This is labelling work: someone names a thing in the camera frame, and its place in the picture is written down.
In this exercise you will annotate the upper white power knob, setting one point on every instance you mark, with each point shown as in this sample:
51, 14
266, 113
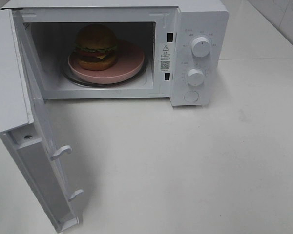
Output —
200, 46

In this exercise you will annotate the burger with lettuce and cheese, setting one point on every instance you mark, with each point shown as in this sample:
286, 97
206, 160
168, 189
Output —
96, 47

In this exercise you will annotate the white microwave door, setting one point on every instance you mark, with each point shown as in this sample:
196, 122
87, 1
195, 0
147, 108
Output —
25, 127

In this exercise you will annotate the round white door button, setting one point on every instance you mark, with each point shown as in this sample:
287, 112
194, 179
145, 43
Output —
191, 96

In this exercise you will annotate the white microwave oven body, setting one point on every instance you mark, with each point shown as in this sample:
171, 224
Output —
163, 28

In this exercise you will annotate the pink round plate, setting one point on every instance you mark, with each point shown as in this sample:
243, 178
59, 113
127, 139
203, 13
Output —
120, 65

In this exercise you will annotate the lower white timer knob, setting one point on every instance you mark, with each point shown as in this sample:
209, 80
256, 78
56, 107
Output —
195, 77

